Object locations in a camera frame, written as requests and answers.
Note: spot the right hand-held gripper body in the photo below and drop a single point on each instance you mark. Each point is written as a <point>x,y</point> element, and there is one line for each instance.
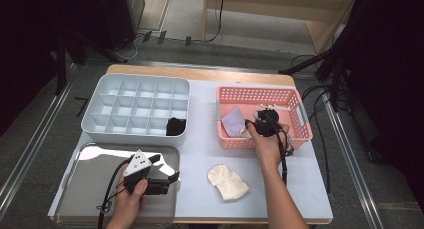
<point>268,122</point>

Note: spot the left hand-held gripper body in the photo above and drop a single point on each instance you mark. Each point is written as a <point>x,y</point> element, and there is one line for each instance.
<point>138,164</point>

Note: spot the cream sock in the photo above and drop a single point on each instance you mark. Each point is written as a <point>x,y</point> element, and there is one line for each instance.
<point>245,133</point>
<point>228,184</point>

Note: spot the pink perforated plastic basket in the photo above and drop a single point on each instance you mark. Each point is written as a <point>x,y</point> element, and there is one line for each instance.
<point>240,94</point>

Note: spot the black sock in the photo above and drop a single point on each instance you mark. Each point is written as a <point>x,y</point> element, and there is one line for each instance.
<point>180,122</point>
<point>175,127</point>

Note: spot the white divided storage box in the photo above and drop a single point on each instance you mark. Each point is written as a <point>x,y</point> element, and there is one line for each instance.
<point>136,105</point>

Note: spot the person's right hand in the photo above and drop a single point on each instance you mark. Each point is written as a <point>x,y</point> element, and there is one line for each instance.
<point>268,149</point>

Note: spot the person's left hand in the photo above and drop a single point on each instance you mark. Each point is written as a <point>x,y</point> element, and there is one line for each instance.
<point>125,209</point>

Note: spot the purple sock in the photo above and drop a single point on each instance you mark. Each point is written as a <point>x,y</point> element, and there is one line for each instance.
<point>257,114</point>
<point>233,122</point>

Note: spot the silver metal tray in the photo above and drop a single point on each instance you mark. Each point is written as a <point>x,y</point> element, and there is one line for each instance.
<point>83,189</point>

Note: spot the black tripod stand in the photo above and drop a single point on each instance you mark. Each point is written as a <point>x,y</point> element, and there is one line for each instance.
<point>306,63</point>
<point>61,65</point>

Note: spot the wooden table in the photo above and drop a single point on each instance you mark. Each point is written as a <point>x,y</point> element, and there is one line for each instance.
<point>200,73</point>

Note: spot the wooden shelf unit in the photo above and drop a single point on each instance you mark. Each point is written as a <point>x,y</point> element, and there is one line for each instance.
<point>266,5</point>

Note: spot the dark curtain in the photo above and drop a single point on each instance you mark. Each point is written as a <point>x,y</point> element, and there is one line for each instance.
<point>20,39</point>
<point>393,89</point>

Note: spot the black cabinet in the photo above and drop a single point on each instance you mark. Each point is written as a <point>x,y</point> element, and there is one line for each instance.
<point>123,15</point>

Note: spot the metal floor rail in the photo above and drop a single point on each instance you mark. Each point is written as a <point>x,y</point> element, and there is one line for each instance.
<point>206,66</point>
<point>31,149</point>
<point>352,162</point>

